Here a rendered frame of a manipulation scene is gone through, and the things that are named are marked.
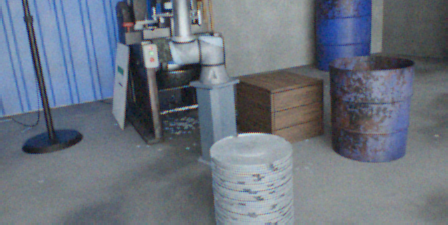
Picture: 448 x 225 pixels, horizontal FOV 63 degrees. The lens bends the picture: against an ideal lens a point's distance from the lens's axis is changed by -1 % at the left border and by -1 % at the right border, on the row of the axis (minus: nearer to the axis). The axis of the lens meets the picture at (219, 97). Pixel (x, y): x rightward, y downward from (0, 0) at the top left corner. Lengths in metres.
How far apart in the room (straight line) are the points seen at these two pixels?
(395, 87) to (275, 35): 2.62
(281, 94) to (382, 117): 0.54
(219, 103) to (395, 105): 0.85
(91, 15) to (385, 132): 2.69
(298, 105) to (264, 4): 2.26
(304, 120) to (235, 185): 1.09
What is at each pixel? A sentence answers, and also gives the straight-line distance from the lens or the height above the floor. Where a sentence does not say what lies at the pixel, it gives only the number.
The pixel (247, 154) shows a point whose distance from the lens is 1.29.
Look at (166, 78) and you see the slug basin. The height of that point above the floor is 0.37.
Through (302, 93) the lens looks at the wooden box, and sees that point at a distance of 2.20.
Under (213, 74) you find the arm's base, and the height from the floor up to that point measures 0.50.
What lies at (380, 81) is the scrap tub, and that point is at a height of 0.43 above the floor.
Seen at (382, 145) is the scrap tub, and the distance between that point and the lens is 2.02.
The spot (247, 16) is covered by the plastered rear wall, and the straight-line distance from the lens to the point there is 4.19.
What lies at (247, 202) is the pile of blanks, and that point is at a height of 0.21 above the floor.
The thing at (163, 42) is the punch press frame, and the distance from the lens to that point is 2.37.
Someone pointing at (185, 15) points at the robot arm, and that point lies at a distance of 1.79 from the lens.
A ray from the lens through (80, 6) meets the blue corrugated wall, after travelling 3.63.
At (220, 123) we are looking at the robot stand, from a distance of 1.88.
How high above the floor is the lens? 0.86
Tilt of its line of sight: 15 degrees down
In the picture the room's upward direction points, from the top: 4 degrees counter-clockwise
